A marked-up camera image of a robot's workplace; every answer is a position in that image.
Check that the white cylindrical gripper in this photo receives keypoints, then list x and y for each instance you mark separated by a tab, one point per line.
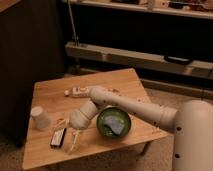
79	119

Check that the dark cabinet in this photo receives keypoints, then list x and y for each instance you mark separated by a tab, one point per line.
31	50

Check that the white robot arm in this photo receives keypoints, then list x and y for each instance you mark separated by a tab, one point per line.
191	124

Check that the green bowl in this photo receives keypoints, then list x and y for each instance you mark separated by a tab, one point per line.
117	113

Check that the blue cloth in bowl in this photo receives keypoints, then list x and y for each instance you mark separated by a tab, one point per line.
114	125

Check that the black handle on shelf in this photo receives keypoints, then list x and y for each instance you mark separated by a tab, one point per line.
180	61

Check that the wooden low table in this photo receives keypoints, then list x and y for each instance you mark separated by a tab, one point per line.
50	96

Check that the wooden shelf unit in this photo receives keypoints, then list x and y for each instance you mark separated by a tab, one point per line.
106	35

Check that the white remote control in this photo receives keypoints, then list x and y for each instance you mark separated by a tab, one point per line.
77	92

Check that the black red rectangular box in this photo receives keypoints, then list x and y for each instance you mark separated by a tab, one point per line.
58	138

